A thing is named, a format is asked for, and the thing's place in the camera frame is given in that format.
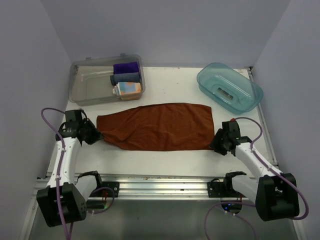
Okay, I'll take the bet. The brown towel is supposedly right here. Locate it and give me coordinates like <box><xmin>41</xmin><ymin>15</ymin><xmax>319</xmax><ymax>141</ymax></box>
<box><xmin>96</xmin><ymin>103</ymin><xmax>215</xmax><ymax>151</ymax></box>

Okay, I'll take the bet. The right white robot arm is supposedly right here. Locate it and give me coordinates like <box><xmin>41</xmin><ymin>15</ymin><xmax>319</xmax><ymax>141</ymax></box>
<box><xmin>207</xmin><ymin>120</ymin><xmax>300</xmax><ymax>222</ymax></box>

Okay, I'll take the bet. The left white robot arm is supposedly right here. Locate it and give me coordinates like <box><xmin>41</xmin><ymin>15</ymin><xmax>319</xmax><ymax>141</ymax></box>
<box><xmin>36</xmin><ymin>109</ymin><xmax>104</xmax><ymax>227</ymax></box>

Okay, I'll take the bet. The aluminium mounting rail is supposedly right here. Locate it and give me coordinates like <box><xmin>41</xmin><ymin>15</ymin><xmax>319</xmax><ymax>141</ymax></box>
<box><xmin>34</xmin><ymin>173</ymin><xmax>261</xmax><ymax>201</ymax></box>

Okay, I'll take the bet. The label inside teal bin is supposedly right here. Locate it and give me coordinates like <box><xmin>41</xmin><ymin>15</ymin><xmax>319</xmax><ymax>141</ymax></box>
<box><xmin>217</xmin><ymin>87</ymin><xmax>234</xmax><ymax>101</ymax></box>

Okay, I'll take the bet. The purple rolled towel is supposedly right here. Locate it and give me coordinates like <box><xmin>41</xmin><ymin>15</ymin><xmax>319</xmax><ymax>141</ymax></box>
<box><xmin>113</xmin><ymin>61</ymin><xmax>139</xmax><ymax>75</ymax></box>

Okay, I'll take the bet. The teal transparent plastic bin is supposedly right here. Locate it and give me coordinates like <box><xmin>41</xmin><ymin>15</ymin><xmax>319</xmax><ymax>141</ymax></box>
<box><xmin>196</xmin><ymin>62</ymin><xmax>264</xmax><ymax>115</ymax></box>

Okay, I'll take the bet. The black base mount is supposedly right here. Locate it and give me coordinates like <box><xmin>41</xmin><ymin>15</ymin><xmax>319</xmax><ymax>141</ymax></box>
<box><xmin>89</xmin><ymin>181</ymin><xmax>120</xmax><ymax>198</ymax></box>
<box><xmin>206</xmin><ymin>175</ymin><xmax>251</xmax><ymax>198</ymax></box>

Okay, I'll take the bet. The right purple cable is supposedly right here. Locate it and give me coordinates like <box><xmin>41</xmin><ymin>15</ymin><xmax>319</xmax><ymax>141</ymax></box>
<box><xmin>202</xmin><ymin>116</ymin><xmax>310</xmax><ymax>240</ymax></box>

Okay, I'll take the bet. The grey-blue rolled towel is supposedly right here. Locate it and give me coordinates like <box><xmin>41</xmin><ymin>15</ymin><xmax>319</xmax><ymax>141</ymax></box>
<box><xmin>110</xmin><ymin>72</ymin><xmax>140</xmax><ymax>86</ymax></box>

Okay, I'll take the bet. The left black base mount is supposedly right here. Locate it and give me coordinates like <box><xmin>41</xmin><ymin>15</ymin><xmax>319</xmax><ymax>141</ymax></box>
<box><xmin>89</xmin><ymin>181</ymin><xmax>120</xmax><ymax>198</ymax></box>

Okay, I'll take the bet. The grey transparent plastic bin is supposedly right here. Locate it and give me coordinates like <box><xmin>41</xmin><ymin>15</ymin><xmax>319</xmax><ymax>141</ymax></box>
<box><xmin>69</xmin><ymin>54</ymin><xmax>145</xmax><ymax>106</ymax></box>

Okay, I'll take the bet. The colourful polka dot towel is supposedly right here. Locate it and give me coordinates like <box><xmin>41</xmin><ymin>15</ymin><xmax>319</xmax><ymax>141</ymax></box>
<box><xmin>112</xmin><ymin>82</ymin><xmax>141</xmax><ymax>101</ymax></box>

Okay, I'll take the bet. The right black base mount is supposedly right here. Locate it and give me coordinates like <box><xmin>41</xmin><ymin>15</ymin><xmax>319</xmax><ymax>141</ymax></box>
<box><xmin>206</xmin><ymin>175</ymin><xmax>251</xmax><ymax>198</ymax></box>

